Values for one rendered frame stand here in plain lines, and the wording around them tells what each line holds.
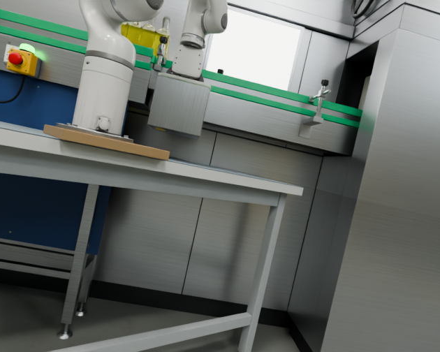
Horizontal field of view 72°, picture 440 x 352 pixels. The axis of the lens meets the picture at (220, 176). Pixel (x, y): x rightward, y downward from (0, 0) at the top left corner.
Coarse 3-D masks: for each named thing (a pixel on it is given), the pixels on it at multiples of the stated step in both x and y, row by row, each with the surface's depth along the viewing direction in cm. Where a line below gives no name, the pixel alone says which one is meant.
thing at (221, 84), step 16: (208, 80) 126; (224, 80) 126; (240, 80) 127; (240, 96) 127; (256, 96) 128; (272, 96) 129; (288, 96) 129; (304, 96) 130; (304, 112) 131; (336, 112) 133; (352, 112) 133
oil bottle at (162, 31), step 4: (156, 32) 123; (160, 32) 123; (164, 32) 124; (168, 32) 124; (156, 36) 123; (160, 36) 124; (168, 36) 124; (156, 40) 123; (168, 40) 124; (156, 44) 124; (160, 44) 124; (168, 44) 127; (156, 48) 124; (156, 52) 124; (156, 56) 124; (164, 56) 124
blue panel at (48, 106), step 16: (0, 80) 108; (16, 80) 109; (32, 80) 109; (0, 96) 108; (32, 96) 110; (48, 96) 110; (64, 96) 111; (0, 112) 109; (16, 112) 109; (32, 112) 110; (48, 112) 111; (64, 112) 111; (32, 128) 110
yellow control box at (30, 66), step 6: (12, 48) 100; (24, 54) 100; (30, 54) 100; (24, 60) 100; (30, 60) 101; (36, 60) 104; (12, 66) 100; (18, 66) 100; (24, 66) 100; (30, 66) 101; (36, 66) 105; (18, 72) 102; (24, 72) 101; (30, 72) 102; (36, 72) 106
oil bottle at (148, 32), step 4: (144, 24) 123; (148, 24) 123; (144, 28) 122; (148, 28) 122; (152, 28) 123; (140, 32) 122; (144, 32) 122; (148, 32) 122; (152, 32) 123; (140, 36) 122; (144, 36) 122; (148, 36) 123; (152, 36) 123; (140, 40) 122; (144, 40) 122; (148, 40) 123; (152, 40) 123; (140, 44) 122; (144, 44) 123; (148, 44) 123; (152, 44) 123
